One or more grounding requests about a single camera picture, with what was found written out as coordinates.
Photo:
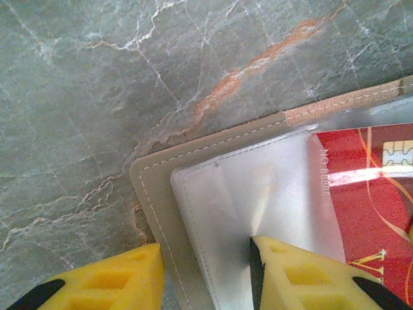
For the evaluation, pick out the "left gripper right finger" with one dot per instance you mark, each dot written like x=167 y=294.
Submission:
x=306 y=281

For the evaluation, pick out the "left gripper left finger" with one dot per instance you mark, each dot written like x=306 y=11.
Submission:
x=106 y=284

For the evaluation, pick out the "red credit card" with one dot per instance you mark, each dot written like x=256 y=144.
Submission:
x=364 y=200

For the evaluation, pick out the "brown leather card holder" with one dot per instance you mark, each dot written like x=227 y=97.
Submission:
x=226 y=193

